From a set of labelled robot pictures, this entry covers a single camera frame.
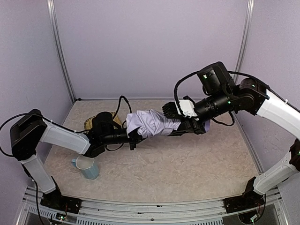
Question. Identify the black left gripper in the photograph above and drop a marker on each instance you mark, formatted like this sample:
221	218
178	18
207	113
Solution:
133	139

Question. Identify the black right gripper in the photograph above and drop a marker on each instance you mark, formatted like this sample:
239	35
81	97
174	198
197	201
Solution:
191	124

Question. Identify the lilac folding umbrella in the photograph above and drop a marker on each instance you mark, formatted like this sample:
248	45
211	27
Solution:
152	123

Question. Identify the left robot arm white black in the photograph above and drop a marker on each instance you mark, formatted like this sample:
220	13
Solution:
33	128

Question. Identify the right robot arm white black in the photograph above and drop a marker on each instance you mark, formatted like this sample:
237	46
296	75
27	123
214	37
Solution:
253	96

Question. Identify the woven bamboo tray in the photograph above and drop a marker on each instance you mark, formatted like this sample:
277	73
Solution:
90	122

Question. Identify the light blue plastic pitcher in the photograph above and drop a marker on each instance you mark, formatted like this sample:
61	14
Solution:
87	166

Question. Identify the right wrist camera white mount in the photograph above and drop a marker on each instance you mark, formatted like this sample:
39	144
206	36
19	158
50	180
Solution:
185	108

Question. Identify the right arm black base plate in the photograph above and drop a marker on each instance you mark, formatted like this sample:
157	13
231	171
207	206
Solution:
239	203

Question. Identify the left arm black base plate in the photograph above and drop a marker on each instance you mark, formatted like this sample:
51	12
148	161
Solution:
62	203

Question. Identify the aluminium front rail frame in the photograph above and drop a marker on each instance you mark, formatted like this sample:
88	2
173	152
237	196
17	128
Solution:
86	211

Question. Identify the right aluminium corner post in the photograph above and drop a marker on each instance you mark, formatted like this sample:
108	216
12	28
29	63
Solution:
245	34

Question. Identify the aluminium corner post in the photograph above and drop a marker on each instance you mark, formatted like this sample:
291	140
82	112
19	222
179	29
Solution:
245	34
59	49

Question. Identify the left aluminium corner post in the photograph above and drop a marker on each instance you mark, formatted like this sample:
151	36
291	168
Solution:
59	49

